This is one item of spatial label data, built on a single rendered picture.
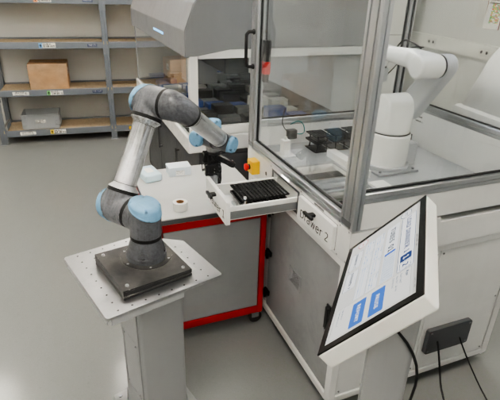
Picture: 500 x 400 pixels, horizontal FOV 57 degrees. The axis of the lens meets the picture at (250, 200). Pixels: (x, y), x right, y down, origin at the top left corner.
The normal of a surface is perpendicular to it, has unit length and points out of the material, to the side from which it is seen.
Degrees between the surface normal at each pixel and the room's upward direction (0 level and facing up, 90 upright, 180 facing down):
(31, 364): 0
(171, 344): 90
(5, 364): 0
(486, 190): 90
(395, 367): 90
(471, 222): 90
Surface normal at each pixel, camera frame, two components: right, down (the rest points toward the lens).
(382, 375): -0.33, 0.40
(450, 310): 0.37, 0.41
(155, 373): 0.60, 0.36
